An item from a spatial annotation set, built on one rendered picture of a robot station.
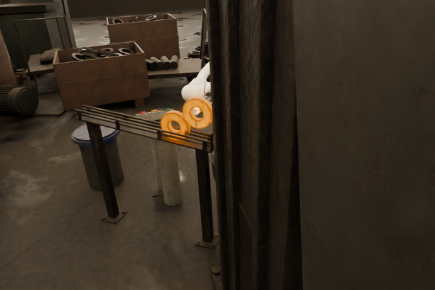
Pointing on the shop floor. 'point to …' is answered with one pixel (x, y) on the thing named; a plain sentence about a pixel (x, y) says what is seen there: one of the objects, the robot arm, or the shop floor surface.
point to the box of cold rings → (147, 33)
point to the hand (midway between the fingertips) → (197, 109)
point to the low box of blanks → (101, 75)
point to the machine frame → (254, 126)
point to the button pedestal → (155, 151)
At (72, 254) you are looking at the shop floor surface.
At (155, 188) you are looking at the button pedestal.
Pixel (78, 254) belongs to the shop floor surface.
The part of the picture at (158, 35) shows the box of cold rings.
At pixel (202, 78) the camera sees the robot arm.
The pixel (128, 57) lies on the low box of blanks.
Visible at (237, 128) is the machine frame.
